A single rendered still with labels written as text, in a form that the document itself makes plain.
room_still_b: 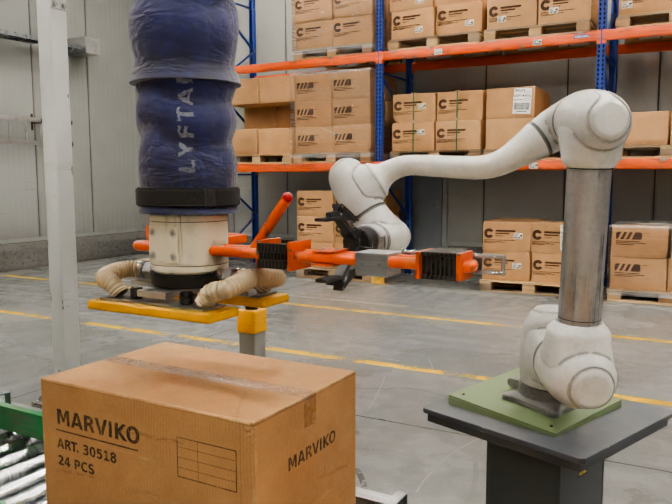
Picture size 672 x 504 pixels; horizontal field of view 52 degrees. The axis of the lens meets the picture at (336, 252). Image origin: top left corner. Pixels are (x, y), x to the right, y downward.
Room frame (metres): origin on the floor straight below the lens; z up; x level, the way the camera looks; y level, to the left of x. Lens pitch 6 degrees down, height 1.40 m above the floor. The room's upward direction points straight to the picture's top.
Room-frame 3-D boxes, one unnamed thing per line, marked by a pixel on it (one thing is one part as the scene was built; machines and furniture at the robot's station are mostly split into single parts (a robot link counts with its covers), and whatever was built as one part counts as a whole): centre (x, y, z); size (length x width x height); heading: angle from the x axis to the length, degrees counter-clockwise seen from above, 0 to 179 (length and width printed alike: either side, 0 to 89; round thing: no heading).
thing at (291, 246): (1.42, 0.11, 1.24); 0.10 x 0.08 x 0.06; 151
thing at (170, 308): (1.46, 0.37, 1.14); 0.34 x 0.10 x 0.05; 61
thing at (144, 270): (1.54, 0.33, 1.18); 0.34 x 0.25 x 0.06; 61
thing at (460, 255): (1.24, -0.20, 1.24); 0.08 x 0.07 x 0.05; 61
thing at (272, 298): (1.62, 0.28, 1.14); 0.34 x 0.10 x 0.05; 61
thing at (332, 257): (1.55, 0.10, 1.24); 0.93 x 0.30 x 0.04; 61
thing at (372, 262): (1.31, -0.08, 1.24); 0.07 x 0.07 x 0.04; 61
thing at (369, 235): (1.67, -0.05, 1.24); 0.09 x 0.07 x 0.08; 151
